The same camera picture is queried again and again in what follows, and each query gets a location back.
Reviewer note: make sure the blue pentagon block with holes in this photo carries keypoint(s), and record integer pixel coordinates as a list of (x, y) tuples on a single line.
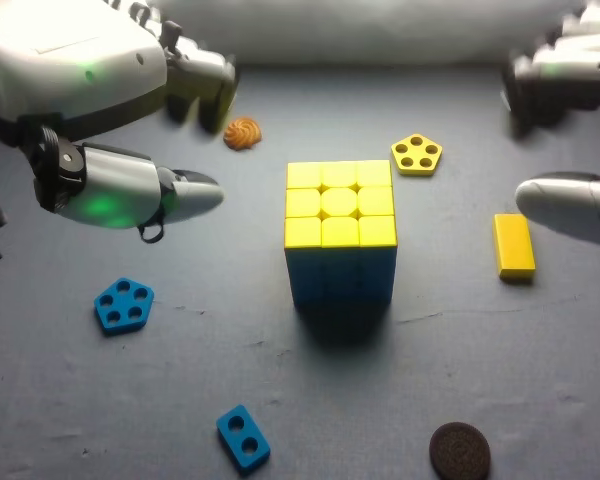
[(121, 305)]

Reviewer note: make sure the yellow pentagon block with holes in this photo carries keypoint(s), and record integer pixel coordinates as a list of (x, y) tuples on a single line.
[(416, 167)]

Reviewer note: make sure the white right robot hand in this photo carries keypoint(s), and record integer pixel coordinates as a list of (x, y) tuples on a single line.
[(570, 205)]

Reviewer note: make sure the orange swirl cookie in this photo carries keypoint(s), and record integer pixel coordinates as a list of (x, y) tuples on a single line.
[(242, 134)]

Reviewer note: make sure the yellow rectangular block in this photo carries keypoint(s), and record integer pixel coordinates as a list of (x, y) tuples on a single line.
[(514, 245)]

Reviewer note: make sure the yellow and blue puzzle cube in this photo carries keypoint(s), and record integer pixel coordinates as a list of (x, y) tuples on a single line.
[(340, 205)]

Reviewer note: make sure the blue two-hole rectangular block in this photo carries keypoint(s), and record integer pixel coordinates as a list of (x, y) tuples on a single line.
[(232, 440)]

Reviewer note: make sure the grey table cloth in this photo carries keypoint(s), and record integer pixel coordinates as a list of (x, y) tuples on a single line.
[(300, 390)]

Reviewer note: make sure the chocolate sandwich cookie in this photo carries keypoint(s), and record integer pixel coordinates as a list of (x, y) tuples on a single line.
[(460, 452)]

